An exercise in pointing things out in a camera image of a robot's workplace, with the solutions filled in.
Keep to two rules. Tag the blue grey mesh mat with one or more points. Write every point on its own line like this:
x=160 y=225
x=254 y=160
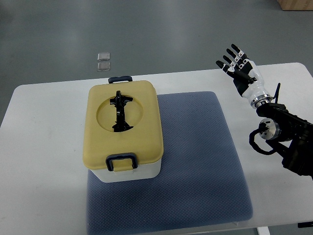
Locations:
x=201 y=181

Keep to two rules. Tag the metal floor plate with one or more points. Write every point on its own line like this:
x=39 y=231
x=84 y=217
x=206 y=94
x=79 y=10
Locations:
x=104 y=66
x=103 y=56

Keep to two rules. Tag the white storage box base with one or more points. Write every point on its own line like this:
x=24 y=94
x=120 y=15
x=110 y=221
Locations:
x=143 y=171

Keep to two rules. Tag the upper metal floor plate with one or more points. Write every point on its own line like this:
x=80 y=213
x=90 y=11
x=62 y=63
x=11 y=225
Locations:
x=103 y=56

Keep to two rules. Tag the lower metal floor plate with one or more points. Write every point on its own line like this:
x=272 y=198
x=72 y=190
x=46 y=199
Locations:
x=104 y=66

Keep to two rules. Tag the yellow storage box lid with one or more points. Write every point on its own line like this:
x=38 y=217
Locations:
x=122 y=127

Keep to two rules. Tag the white table leg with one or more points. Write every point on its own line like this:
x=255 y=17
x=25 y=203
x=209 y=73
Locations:
x=263 y=231

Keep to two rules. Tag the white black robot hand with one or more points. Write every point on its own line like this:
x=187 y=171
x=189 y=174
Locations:
x=246 y=76

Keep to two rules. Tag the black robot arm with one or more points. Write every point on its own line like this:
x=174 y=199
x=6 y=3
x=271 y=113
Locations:
x=286 y=134

